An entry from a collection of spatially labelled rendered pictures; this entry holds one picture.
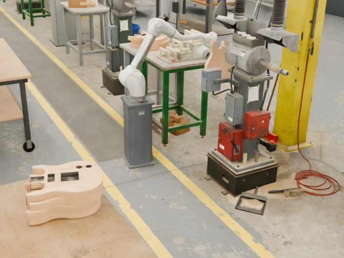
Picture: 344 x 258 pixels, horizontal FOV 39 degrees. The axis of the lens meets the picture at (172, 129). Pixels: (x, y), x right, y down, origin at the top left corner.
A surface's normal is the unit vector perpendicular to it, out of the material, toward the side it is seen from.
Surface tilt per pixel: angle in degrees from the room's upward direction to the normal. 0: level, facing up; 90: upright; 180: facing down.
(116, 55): 90
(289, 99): 90
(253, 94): 89
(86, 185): 0
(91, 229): 0
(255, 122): 90
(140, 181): 0
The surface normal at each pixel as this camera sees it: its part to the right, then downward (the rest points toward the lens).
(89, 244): 0.02, -0.91
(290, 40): 0.47, 0.38
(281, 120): -0.88, 0.18
